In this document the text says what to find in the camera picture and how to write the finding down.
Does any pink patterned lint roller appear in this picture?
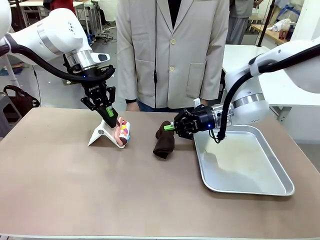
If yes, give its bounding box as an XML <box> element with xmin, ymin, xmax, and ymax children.
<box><xmin>114</xmin><ymin>116</ymin><xmax>132</xmax><ymax>147</ymax></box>

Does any dark bottle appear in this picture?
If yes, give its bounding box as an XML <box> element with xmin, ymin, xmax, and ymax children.
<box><xmin>287</xmin><ymin>22</ymin><xmax>297</xmax><ymax>41</ymax></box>

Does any thin black microphone cable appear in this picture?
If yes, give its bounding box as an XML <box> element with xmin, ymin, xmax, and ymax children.
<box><xmin>153</xmin><ymin>0</ymin><xmax>159</xmax><ymax>109</ymax></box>

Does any small white side table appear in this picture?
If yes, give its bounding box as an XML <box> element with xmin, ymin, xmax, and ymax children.
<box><xmin>4</xmin><ymin>54</ymin><xmax>19</xmax><ymax>88</ymax></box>

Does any silver metal tray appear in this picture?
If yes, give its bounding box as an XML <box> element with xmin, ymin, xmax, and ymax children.
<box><xmin>193</xmin><ymin>124</ymin><xmax>296</xmax><ymax>197</ymax></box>

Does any white background desk frame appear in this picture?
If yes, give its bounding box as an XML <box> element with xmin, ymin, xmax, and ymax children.
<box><xmin>83</xmin><ymin>0</ymin><xmax>104</xmax><ymax>38</ymax></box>

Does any person's right hand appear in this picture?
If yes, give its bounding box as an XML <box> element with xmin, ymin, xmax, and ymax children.
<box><xmin>125</xmin><ymin>101</ymin><xmax>140</xmax><ymax>112</ymax></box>

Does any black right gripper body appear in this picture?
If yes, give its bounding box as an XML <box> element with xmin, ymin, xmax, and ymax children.
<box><xmin>192</xmin><ymin>106</ymin><xmax>214</xmax><ymax>134</ymax></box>

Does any wooden background desk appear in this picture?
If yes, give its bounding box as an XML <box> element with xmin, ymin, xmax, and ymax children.
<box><xmin>250</xmin><ymin>24</ymin><xmax>290</xmax><ymax>48</ymax></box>

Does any dark brown cloth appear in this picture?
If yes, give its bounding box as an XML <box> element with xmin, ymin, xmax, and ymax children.
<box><xmin>152</xmin><ymin>120</ymin><xmax>176</xmax><ymax>160</ymax></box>

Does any black shirt of person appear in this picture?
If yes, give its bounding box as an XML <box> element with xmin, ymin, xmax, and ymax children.
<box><xmin>166</xmin><ymin>0</ymin><xmax>181</xmax><ymax>30</ymax></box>

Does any person in grey clothes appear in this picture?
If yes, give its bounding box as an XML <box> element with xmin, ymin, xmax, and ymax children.
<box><xmin>226</xmin><ymin>0</ymin><xmax>254</xmax><ymax>46</ymax></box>

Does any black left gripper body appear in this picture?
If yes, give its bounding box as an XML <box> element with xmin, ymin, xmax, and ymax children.
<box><xmin>81</xmin><ymin>76</ymin><xmax>109</xmax><ymax>104</ymax></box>

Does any white plastic bag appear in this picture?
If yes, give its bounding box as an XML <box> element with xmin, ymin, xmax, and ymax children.
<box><xmin>265</xmin><ymin>18</ymin><xmax>293</xmax><ymax>33</ymax></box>

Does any white folded stand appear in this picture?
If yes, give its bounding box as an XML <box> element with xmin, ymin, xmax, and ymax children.
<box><xmin>87</xmin><ymin>119</ymin><xmax>129</xmax><ymax>150</ymax></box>

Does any black vertical pole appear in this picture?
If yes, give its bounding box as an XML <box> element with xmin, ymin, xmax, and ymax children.
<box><xmin>257</xmin><ymin>0</ymin><xmax>276</xmax><ymax>48</ymax></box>

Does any black arm cable sleeve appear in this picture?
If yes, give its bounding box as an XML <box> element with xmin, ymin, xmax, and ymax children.
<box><xmin>215</xmin><ymin>44</ymin><xmax>320</xmax><ymax>144</ymax></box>
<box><xmin>0</xmin><ymin>33</ymin><xmax>116</xmax><ymax>84</ymax></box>

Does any person in beige jacket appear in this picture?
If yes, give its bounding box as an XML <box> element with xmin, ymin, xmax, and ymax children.
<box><xmin>116</xmin><ymin>0</ymin><xmax>230</xmax><ymax>110</ymax></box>

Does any person in red vest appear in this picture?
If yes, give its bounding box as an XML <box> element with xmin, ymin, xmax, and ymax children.
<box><xmin>43</xmin><ymin>0</ymin><xmax>76</xmax><ymax>11</ymax></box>

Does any black left arm cable sleeve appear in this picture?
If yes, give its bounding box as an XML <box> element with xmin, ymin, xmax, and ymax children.
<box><xmin>0</xmin><ymin>33</ymin><xmax>116</xmax><ymax>84</ymax></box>

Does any black right arm cable sleeve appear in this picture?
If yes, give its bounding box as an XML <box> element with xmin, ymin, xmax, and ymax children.
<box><xmin>215</xmin><ymin>44</ymin><xmax>320</xmax><ymax>144</ymax></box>

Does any thin black floor cable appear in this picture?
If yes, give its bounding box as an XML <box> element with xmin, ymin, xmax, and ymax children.
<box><xmin>33</xmin><ymin>66</ymin><xmax>42</xmax><ymax>101</ymax></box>

